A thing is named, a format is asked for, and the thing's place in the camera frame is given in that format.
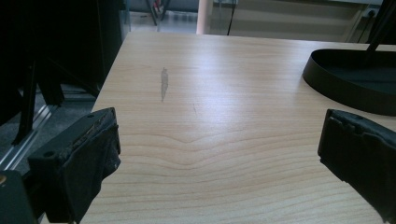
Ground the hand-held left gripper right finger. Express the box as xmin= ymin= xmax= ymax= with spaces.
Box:
xmin=317 ymin=108 xmax=396 ymax=224

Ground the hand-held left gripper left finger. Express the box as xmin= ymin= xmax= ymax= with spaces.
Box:
xmin=27 ymin=106 xmax=121 ymax=224

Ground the black stand base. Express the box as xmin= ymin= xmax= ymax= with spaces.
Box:
xmin=302 ymin=48 xmax=396 ymax=117

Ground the black stand pole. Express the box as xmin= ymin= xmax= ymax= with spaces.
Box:
xmin=365 ymin=0 xmax=396 ymax=57

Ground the pale round pillar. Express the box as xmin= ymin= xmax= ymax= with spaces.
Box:
xmin=195 ymin=0 xmax=215 ymax=35

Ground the black metal frame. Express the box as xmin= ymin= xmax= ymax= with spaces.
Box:
xmin=11 ymin=59 xmax=101 ymax=147

